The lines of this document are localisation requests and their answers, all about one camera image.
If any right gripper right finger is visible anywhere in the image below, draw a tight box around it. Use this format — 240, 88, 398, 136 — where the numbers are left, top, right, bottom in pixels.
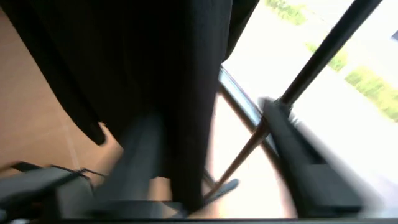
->
259, 98, 364, 218

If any window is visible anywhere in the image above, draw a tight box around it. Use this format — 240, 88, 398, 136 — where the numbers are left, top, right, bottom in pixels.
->
217, 0, 398, 218

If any black clothes rack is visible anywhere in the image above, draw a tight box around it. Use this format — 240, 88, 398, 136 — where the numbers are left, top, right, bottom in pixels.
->
201, 0, 383, 203

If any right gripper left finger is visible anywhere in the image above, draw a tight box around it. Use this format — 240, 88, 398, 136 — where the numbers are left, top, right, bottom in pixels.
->
93, 111, 184, 218

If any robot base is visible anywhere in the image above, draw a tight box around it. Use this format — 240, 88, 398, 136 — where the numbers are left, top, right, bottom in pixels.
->
0, 161, 94, 220

